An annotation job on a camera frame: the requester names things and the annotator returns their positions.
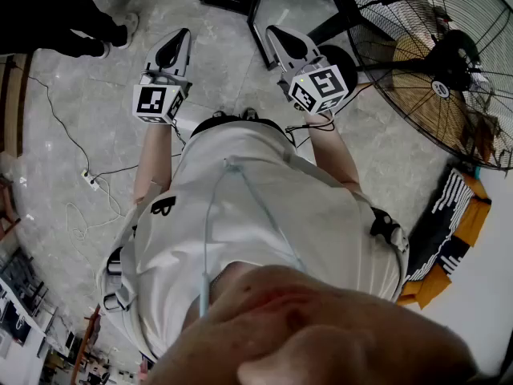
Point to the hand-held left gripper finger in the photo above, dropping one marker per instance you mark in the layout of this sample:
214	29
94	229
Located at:
152	54
185	60

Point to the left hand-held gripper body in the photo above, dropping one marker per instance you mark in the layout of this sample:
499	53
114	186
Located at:
150	100

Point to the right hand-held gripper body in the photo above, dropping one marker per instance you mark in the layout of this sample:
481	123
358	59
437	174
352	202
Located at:
320	84

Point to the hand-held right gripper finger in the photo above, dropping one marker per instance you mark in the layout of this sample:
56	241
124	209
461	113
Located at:
276	54
302	46

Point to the person's left forearm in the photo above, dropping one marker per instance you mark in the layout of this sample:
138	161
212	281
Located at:
154	159

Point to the person's right forearm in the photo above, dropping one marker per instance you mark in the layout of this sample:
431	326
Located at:
332	155

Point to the person's black trousers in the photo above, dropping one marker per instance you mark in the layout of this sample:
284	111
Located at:
208	124

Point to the person's left shoe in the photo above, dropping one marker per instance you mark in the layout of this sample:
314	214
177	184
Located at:
218	114

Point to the person's shoe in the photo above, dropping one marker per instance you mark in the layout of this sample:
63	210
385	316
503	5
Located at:
218	114
249	113

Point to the person's right shoe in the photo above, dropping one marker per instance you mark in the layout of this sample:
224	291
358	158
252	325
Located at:
249	113

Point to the white power strip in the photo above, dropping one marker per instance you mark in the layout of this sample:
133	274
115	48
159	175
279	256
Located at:
90	179

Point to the large black floor fan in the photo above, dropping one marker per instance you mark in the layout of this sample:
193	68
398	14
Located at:
453	66

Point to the brown wooden furniture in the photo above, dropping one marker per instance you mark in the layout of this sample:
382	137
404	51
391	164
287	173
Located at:
14	106

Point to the person's white shirt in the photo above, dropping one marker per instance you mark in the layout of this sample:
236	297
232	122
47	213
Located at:
248	223

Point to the brown wooden stool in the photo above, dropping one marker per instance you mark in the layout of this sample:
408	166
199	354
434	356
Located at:
8	211

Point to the black white patterned cloth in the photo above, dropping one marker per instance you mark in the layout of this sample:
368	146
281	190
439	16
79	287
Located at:
441	231

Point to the orange cardboard box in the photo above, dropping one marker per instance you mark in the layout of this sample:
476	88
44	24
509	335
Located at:
475	219

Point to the black desk with equipment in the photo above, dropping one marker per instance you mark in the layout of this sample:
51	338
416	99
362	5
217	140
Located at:
24	283

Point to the person's face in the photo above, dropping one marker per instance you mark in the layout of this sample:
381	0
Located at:
320	327

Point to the black metal frame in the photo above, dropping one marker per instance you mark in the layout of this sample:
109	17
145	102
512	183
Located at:
340	2

